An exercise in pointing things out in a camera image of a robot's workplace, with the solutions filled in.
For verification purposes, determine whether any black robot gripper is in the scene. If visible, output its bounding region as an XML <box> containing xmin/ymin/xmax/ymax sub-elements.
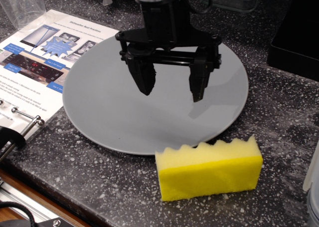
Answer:
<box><xmin>116</xmin><ymin>0</ymin><xmax>221</xmax><ymax>102</ymax></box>

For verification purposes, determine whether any grey round plate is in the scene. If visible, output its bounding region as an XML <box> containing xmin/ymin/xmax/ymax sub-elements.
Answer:
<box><xmin>63</xmin><ymin>37</ymin><xmax>249</xmax><ymax>155</ymax></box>

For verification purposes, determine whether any yellow rectangular sponge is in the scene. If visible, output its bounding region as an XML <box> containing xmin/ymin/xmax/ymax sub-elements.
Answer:
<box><xmin>155</xmin><ymin>136</ymin><xmax>263</xmax><ymax>201</ymax></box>

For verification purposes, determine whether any black box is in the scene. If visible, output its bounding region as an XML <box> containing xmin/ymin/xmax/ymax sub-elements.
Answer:
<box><xmin>267</xmin><ymin>0</ymin><xmax>319</xmax><ymax>81</ymax></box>

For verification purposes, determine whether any laminated dishwasher instruction sheet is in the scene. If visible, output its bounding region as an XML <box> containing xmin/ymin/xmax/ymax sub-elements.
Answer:
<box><xmin>0</xmin><ymin>10</ymin><xmax>118</xmax><ymax>133</ymax></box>

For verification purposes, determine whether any clear plastic cup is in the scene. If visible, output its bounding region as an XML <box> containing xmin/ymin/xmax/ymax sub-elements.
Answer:
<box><xmin>0</xmin><ymin>0</ymin><xmax>46</xmax><ymax>31</ymax></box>

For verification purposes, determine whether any clear plastic tub with lid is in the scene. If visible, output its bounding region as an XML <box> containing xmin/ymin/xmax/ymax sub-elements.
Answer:
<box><xmin>303</xmin><ymin>145</ymin><xmax>319</xmax><ymax>227</ymax></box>

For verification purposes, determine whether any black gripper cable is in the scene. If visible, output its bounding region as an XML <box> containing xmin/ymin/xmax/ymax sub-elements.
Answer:
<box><xmin>183</xmin><ymin>0</ymin><xmax>215</xmax><ymax>14</ymax></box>

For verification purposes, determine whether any black metal bracket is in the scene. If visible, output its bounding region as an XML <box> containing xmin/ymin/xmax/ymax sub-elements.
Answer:
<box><xmin>36</xmin><ymin>218</ymin><xmax>74</xmax><ymax>227</ymax></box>

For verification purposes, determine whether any aluminium rail profile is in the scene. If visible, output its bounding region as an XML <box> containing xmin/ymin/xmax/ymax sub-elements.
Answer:
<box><xmin>0</xmin><ymin>180</ymin><xmax>58</xmax><ymax>223</ymax></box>

